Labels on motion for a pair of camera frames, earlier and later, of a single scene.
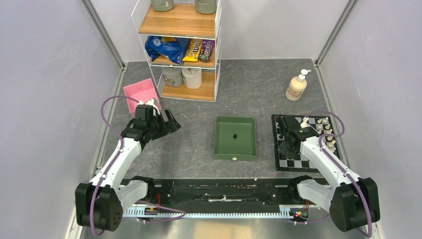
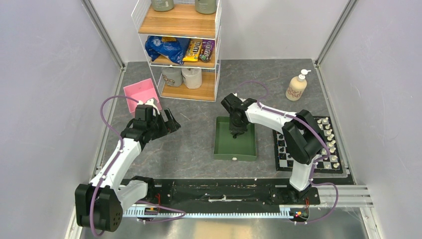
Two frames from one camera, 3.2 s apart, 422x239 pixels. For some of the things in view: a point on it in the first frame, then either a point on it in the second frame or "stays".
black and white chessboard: [322, 126] stays
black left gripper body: [158, 127] stays
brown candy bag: [207, 48] stays
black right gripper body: [289, 152] -> [235, 126]
